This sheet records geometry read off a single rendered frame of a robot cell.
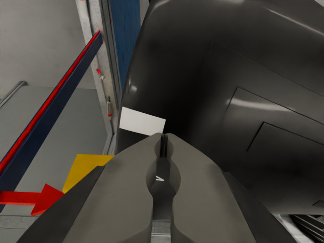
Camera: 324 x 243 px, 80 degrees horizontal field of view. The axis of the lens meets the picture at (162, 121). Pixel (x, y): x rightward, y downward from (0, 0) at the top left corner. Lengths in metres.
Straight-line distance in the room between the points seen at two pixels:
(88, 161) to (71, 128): 0.82
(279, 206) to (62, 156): 1.05
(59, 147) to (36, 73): 0.72
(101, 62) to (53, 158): 0.79
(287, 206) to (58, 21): 1.41
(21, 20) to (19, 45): 0.18
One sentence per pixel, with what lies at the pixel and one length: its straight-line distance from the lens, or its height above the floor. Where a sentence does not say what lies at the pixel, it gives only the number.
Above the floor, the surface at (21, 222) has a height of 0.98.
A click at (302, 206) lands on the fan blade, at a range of 0.23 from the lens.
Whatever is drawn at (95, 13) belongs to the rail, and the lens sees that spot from 0.42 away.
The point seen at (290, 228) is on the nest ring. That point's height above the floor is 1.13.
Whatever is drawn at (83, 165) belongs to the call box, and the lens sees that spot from 0.46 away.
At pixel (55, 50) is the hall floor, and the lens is 1.56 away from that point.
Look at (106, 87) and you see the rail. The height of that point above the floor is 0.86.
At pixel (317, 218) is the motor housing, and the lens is 0.36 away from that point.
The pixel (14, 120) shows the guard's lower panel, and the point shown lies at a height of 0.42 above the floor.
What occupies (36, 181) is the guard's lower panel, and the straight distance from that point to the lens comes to 1.12.
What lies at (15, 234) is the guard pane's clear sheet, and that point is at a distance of 1.05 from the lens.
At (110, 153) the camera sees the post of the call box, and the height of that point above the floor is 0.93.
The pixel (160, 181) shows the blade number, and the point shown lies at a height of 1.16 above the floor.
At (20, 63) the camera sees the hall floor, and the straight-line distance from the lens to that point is 1.75.
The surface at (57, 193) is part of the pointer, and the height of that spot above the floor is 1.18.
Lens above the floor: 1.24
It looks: 46 degrees down
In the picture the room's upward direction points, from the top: 178 degrees counter-clockwise
